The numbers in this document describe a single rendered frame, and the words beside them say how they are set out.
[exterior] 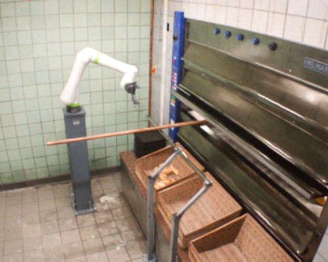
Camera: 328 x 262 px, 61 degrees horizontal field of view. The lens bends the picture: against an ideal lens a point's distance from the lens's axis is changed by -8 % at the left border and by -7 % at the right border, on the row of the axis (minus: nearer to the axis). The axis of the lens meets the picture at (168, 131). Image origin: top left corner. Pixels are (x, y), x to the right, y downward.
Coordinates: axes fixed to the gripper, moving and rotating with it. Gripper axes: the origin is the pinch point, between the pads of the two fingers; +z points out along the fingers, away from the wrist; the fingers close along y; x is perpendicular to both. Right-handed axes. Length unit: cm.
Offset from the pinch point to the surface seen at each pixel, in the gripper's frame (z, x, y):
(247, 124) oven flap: 79, -53, 0
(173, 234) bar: 92, 5, 68
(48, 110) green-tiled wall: -118, 72, 48
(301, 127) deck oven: 123, -55, -17
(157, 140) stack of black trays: -33, -33, 63
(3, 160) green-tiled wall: -118, 135, 106
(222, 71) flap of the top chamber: 40, -54, -27
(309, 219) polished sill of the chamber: 147, -55, 31
